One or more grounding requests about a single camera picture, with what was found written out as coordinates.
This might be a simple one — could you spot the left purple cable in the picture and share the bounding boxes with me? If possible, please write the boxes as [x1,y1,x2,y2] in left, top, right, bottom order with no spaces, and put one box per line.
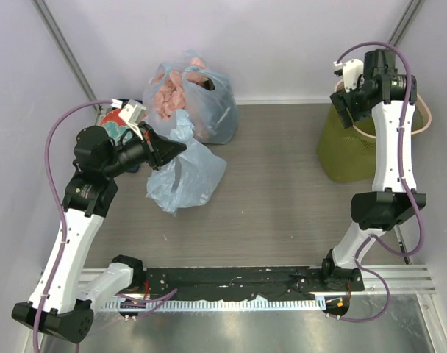
[32,98,179,353]

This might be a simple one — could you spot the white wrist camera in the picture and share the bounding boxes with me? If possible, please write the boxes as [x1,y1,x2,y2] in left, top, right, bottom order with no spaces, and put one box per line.
[111,99,146,139]
[333,59,364,93]

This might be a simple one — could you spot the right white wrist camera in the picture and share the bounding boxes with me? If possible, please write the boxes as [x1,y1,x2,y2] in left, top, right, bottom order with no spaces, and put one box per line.
[333,59,364,93]

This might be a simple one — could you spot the dark blue mat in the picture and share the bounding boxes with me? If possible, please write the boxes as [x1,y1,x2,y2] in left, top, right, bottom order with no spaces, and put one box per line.
[113,98,140,174]

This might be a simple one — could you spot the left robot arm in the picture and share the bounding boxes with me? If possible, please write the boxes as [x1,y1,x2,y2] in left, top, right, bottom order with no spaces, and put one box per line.
[12,122,187,343]

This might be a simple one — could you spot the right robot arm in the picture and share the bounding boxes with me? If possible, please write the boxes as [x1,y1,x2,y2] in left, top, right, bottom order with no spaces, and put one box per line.
[320,49,426,290]

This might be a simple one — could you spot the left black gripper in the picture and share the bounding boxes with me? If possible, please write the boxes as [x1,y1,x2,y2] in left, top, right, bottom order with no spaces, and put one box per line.
[102,121,186,178]

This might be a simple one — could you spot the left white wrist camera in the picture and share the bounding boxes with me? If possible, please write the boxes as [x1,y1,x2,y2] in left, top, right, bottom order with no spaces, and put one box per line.
[111,99,146,139]

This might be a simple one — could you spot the bag filled with pink trash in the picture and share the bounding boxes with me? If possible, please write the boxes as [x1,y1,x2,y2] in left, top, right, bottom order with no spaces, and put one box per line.
[143,50,239,144]

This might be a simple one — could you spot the blue plastic bag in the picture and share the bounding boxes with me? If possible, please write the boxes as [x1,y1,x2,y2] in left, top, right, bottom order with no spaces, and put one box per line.
[146,110,227,214]

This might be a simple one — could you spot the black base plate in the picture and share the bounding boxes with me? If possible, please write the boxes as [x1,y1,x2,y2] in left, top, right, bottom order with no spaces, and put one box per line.
[143,266,365,302]

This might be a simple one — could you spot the white slotted cable duct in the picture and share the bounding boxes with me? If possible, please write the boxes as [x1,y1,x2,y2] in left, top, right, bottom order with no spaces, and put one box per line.
[99,296,326,314]

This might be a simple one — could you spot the red floral plate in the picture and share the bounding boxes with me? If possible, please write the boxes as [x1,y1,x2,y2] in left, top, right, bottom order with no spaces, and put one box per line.
[99,109,129,143]

